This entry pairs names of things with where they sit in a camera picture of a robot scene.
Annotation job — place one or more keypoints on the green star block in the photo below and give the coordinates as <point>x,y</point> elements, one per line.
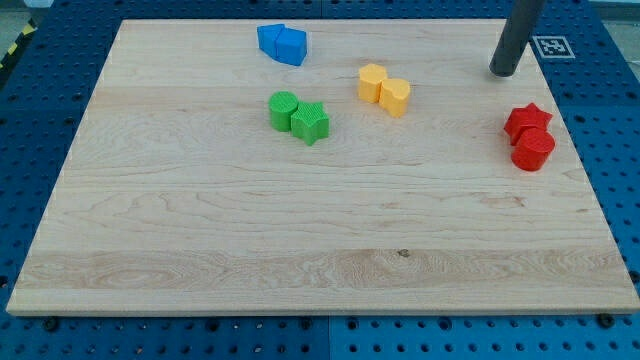
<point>310,122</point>

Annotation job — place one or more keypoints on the green cylinder block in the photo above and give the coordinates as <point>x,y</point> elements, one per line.
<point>282,105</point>

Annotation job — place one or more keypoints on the yellow heart block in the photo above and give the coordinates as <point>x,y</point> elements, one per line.
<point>394,96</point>

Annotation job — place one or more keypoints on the yellow hexagon block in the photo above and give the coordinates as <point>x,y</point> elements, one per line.
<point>369,82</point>

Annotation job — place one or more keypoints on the light wooden board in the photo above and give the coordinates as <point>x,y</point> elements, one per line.
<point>178,198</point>

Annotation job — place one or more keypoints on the blue triangular block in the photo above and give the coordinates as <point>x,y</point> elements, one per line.
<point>267,36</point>

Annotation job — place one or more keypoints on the red star block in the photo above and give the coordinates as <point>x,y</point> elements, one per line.
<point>525,118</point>

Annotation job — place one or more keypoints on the red cylinder block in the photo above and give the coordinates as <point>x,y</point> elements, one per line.
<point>532,149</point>

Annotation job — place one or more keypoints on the grey cylindrical pointer rod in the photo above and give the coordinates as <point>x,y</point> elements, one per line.
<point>515,35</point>

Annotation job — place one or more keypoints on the white fiducial marker tag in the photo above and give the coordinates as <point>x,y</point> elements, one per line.
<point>553,47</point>

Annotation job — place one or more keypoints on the yellow black hazard tape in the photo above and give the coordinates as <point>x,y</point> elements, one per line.
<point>17,48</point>

